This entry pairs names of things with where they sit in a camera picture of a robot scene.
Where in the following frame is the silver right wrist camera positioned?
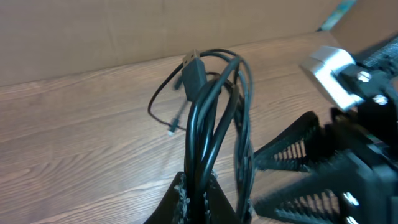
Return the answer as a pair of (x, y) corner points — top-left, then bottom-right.
(300, 46), (364, 111)

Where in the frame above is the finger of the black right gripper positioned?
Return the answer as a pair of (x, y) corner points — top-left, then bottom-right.
(254, 168), (351, 223)

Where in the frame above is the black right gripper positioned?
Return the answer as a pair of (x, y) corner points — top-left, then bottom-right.
(254, 37), (397, 223)

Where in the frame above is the thin black micro USB cable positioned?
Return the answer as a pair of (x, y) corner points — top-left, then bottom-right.
(147, 63), (195, 137)

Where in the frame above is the black USB cable thick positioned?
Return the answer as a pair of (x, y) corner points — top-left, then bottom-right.
(182, 49), (255, 223)

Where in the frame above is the teal tape strip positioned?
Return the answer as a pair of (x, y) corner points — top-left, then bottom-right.
(317, 0), (356, 32)

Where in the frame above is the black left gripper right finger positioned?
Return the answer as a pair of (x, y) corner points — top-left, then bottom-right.
(206, 174), (239, 224)

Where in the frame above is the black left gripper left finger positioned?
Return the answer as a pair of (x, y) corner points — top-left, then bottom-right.
(144, 172), (188, 224)

